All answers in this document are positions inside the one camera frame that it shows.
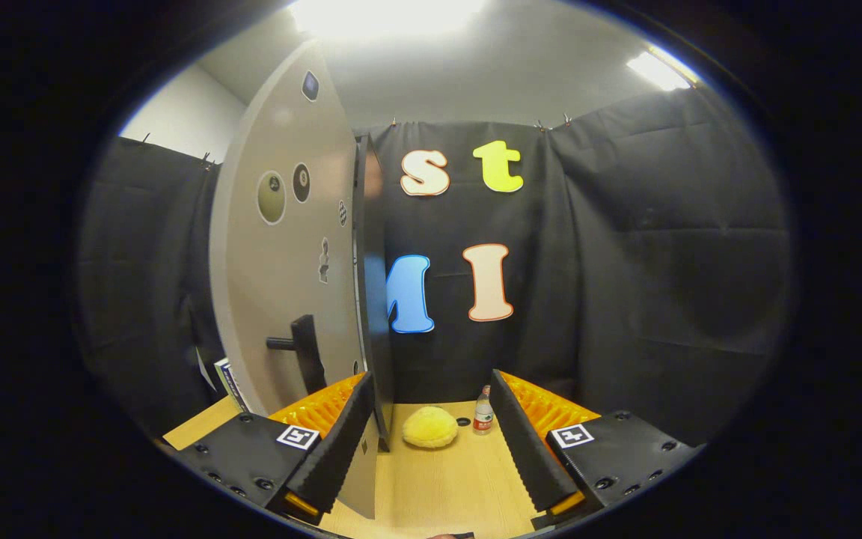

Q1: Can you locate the black cabinet door handle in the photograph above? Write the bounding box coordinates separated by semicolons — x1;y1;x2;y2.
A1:
266;314;328;396

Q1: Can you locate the large ceiling lamp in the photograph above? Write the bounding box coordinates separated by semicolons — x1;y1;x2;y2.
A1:
289;0;488;40

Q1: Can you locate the small red label bottle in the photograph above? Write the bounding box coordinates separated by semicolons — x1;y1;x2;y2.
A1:
474;386;495;436

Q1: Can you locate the long ceiling lamp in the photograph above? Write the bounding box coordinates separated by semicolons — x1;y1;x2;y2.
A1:
626;47;701;92

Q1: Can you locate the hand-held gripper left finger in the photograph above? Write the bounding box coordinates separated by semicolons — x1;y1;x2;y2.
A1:
171;372;376;525

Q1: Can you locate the yellow plush toy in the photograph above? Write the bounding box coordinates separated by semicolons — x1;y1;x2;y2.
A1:
402;406;459;450

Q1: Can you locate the blue spine book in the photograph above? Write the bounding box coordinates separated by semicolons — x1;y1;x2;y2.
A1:
215;358;251;414

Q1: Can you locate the black backdrop cloth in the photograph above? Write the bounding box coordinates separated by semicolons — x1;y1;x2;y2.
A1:
76;90;795;450

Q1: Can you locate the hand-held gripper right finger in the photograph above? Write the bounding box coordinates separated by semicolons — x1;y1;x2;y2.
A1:
489;369;706;526

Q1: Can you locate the dark grey shoe cabinet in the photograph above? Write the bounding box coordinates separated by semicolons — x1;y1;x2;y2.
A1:
352;135;396;454

